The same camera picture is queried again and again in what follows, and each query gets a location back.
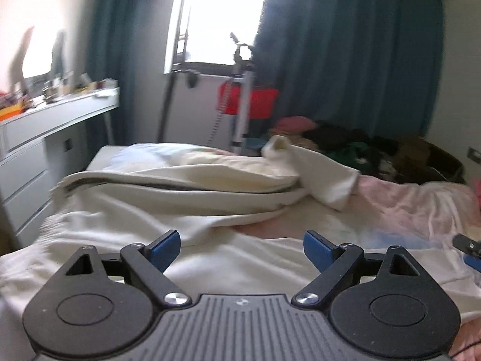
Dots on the wavy lit mirror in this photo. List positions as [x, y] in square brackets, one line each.
[58, 54]

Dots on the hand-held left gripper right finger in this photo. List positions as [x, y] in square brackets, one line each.
[318, 250]

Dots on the brown garment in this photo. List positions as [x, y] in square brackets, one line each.
[413, 152]

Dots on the silver wall socket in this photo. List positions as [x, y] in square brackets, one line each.
[474, 154]

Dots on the silver tripod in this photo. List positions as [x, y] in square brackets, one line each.
[242, 101]

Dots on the pink garment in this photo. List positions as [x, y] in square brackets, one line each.
[297, 125]

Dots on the pink tie-dye duvet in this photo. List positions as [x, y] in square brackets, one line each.
[413, 210]

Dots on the cream sweatshirt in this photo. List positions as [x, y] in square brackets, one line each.
[188, 203]

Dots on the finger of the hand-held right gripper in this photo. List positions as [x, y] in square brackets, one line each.
[474, 261]
[468, 244]

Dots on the red cloth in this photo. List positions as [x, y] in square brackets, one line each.
[259, 99]

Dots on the black garment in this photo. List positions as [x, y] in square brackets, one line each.
[338, 137]

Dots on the group of cosmetic bottles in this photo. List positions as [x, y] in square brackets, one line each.
[67, 86]

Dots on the green garment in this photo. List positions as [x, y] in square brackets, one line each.
[353, 154]

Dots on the white drawer cabinet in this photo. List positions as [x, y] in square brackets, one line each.
[34, 180]

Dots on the black wall outlet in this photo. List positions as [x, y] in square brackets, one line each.
[68, 145]

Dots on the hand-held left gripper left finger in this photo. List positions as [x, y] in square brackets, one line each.
[165, 250]

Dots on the dark framed window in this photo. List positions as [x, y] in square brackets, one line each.
[218, 15]

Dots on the beige garment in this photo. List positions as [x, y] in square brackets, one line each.
[304, 143]

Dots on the teal curtain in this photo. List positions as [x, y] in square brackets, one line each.
[349, 45]
[124, 45]

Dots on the orange box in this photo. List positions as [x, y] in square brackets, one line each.
[10, 112]

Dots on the black steamer head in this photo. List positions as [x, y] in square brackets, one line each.
[191, 79]

